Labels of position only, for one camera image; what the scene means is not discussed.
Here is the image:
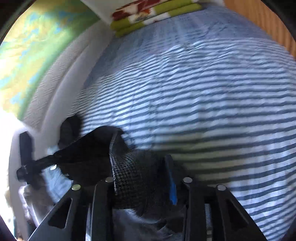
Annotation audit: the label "wooden slatted bed frame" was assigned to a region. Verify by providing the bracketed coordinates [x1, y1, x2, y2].
[224, 0, 295, 56]

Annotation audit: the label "green yellow wall map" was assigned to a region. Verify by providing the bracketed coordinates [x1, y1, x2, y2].
[1, 1, 99, 120]

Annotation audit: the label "light blue denim jeans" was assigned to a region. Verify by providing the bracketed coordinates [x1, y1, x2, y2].
[43, 164, 73, 203]

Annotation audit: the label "grey houndstooth jacket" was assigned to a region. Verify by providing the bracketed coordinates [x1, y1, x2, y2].
[55, 126, 184, 240]

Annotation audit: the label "black garment with pink stripe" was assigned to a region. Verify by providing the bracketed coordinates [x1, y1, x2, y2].
[58, 114, 82, 149]

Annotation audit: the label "left white gloved hand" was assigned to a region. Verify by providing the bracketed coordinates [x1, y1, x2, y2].
[18, 179, 55, 226]

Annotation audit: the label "blue white striped duvet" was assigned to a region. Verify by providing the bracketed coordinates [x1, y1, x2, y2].
[71, 4, 295, 240]

